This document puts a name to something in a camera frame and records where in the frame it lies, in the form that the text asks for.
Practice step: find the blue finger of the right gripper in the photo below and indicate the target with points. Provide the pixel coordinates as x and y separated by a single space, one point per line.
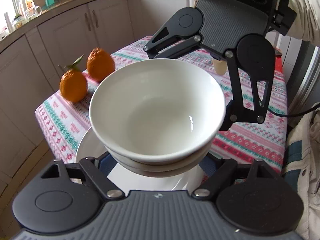
179 36
250 79

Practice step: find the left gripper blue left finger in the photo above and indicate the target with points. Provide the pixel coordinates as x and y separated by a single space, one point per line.
96 171

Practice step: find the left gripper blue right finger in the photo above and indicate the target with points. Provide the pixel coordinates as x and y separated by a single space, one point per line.
220 173

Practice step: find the white bowl pink flowers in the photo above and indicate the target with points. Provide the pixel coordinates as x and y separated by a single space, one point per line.
159 170

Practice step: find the white bowl front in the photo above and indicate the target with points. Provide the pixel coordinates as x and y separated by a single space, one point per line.
157 111

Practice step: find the white kitchen cabinets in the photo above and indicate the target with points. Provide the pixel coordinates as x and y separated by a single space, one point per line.
37 125

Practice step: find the right hand in beige glove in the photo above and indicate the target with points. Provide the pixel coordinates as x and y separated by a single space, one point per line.
220 67

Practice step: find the patterned red green tablecloth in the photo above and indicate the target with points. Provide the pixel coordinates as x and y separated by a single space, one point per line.
250 134

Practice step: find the bumpy orange without leaf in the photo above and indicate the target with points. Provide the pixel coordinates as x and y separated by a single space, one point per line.
100 64

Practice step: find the orange with leaf stem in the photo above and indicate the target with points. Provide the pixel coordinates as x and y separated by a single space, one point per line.
73 84

